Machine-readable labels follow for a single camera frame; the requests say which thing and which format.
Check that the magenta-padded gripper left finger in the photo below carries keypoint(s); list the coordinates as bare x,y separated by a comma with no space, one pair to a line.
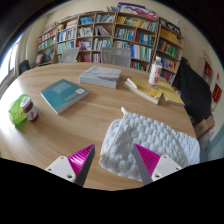
80,161

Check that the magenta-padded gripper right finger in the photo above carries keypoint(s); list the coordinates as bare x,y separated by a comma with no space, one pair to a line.
148,160

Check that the light grey waffle towel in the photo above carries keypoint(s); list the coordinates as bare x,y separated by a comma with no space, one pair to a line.
156,133

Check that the cardboard box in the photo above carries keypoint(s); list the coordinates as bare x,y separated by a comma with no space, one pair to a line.
203,126

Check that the teal paperback book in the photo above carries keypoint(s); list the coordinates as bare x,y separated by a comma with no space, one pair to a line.
63,95

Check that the thin yellow book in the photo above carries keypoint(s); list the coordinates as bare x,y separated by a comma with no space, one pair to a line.
171,95

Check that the thick yellow book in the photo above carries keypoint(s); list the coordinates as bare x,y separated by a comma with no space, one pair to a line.
143,87

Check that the green plastic bag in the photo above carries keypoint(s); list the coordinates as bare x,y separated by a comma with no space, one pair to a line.
15,111

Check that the black cloth cover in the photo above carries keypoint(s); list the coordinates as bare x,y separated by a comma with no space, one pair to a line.
193,90

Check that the white red-labelled drink bottle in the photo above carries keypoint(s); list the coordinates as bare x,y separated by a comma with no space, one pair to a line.
155,73

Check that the thick grey book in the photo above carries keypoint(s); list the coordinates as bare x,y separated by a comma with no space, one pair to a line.
100,75

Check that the red hanging decoration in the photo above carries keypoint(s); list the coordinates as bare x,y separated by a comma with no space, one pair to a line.
217,93

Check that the grey chair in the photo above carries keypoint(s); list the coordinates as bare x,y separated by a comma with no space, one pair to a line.
70,55
116,56

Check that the black chair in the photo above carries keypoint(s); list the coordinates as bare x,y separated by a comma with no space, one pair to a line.
24,66

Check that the wooden bookshelf with books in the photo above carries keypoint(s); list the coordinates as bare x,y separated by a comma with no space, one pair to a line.
133,33

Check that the small wall shelf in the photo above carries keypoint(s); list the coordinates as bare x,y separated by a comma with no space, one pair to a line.
207,70

